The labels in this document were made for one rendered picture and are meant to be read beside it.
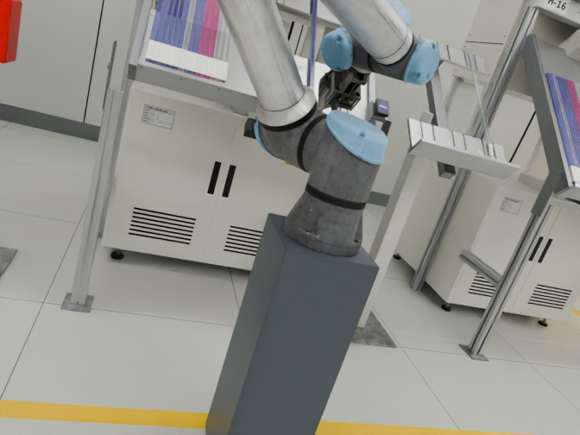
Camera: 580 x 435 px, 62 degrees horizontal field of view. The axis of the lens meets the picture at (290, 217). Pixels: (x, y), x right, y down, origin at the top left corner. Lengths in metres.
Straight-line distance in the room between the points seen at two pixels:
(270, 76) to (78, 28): 2.55
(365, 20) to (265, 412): 0.72
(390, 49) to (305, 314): 0.48
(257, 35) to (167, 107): 0.88
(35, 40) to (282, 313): 2.75
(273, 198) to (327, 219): 0.93
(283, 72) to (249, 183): 0.93
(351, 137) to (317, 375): 0.45
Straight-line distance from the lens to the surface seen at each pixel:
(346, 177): 0.83
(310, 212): 0.85
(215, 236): 1.78
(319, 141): 0.85
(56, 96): 3.38
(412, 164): 1.65
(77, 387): 1.30
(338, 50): 0.96
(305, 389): 0.99
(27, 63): 3.39
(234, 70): 1.39
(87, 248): 1.49
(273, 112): 0.89
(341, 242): 0.85
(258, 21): 0.79
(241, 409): 0.99
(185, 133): 1.66
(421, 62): 0.88
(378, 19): 0.79
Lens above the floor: 0.85
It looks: 17 degrees down
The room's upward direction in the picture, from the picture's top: 17 degrees clockwise
